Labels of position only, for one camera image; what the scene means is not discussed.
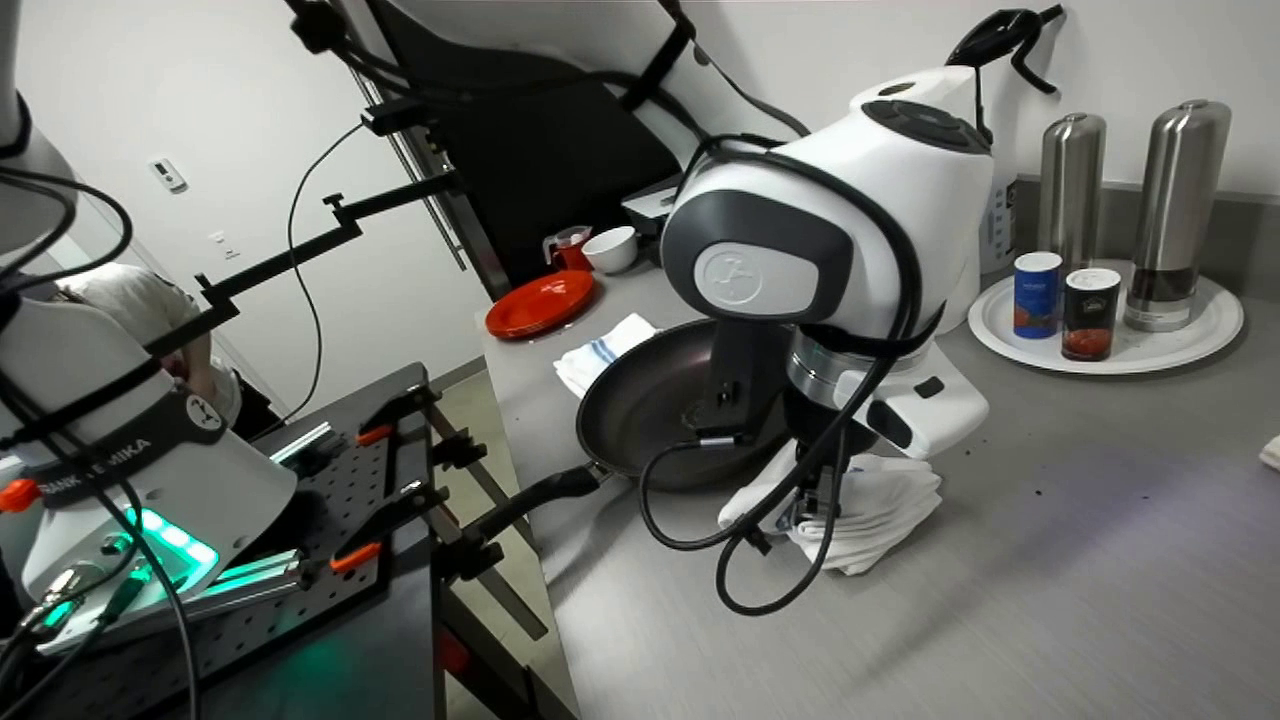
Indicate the blue spice jar white lid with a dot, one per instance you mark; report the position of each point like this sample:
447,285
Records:
1038,300

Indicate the seated person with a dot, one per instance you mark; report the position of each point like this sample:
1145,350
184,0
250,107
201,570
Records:
145,306

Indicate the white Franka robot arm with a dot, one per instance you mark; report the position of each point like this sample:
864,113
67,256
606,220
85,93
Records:
853,200

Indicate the black stereo camera bar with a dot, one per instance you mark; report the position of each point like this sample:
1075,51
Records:
400,118

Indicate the small white bowl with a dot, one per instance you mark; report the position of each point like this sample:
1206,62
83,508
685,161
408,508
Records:
608,249

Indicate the red bowl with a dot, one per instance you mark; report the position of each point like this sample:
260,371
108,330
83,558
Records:
534,314

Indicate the black frying pan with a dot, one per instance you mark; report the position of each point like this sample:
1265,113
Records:
655,400

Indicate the spray bottle black trigger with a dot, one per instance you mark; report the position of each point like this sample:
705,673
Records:
1001,30

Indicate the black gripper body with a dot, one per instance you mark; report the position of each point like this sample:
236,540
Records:
824,485

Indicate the small white wall switch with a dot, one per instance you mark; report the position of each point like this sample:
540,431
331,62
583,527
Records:
168,174

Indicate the stainless steel grinder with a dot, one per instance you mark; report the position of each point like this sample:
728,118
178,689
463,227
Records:
1075,187
1181,200

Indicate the dark spice jar white lid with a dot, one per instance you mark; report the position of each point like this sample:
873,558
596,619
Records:
1088,322

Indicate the black breadboard table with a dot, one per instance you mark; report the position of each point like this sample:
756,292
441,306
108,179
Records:
353,500

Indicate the white round plate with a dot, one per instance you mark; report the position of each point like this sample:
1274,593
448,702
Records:
1172,350

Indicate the small white cup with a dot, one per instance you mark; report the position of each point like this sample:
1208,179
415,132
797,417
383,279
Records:
558,246

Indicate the white towel blue stripes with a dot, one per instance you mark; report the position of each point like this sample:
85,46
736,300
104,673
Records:
602,354
885,512

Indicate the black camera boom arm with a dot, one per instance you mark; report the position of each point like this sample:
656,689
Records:
400,194

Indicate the green LED light strip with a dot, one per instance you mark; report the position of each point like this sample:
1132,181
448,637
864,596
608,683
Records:
184,561

